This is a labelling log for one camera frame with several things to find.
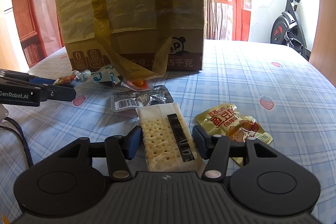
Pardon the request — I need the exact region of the cracker packet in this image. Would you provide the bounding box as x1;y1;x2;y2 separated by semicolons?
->
136;102;205;173

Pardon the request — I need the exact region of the small orange snack packet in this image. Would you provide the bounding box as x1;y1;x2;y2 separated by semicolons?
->
54;69;91;88

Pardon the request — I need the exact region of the white blue dotted packet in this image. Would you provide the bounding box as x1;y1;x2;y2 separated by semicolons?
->
93;64;123;87

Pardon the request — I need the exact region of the gold fish tofu packet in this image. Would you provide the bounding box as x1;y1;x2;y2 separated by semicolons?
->
195;103;273;166

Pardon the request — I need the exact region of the small red candy wrapper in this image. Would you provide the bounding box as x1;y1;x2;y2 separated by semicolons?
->
121;79;149;91

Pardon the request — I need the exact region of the plaid strawberry bed sheet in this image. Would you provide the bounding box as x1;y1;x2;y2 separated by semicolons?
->
7;40;335;223

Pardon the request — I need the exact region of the black exercise bike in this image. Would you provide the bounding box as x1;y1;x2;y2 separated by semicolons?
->
270;0;311;60

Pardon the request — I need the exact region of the wooden door panel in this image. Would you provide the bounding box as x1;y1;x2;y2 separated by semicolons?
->
310;0;335;85

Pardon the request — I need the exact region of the black cable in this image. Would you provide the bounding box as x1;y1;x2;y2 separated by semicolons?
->
0;116;35;168

